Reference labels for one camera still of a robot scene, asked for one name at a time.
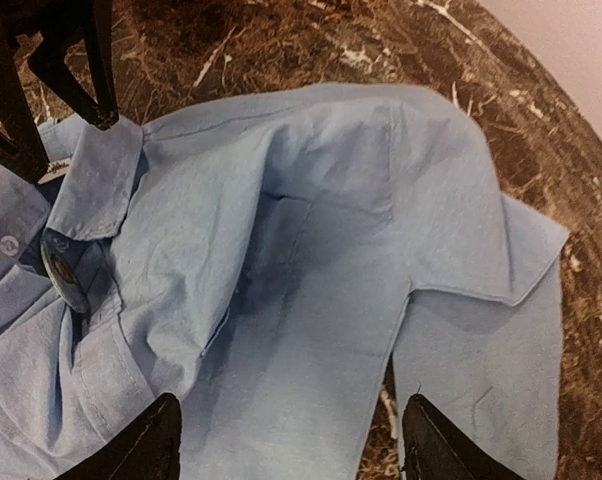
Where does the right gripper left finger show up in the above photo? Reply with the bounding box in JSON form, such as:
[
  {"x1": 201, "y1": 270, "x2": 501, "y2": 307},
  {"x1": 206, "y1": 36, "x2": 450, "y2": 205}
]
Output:
[{"x1": 58, "y1": 393, "x2": 182, "y2": 480}]

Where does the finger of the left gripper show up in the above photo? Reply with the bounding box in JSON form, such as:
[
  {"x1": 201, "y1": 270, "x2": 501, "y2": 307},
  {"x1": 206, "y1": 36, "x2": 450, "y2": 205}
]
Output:
[
  {"x1": 28, "y1": 0, "x2": 119, "y2": 131},
  {"x1": 0, "y1": 12, "x2": 49, "y2": 184}
]

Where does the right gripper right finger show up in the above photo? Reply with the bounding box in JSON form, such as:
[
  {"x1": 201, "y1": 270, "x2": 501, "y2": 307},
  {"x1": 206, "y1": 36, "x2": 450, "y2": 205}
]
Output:
[{"x1": 402, "y1": 393, "x2": 523, "y2": 480}]

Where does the light blue shirt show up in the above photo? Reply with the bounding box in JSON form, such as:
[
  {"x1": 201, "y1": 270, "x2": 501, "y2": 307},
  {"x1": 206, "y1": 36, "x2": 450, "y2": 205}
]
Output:
[{"x1": 0, "y1": 84, "x2": 568, "y2": 479}]

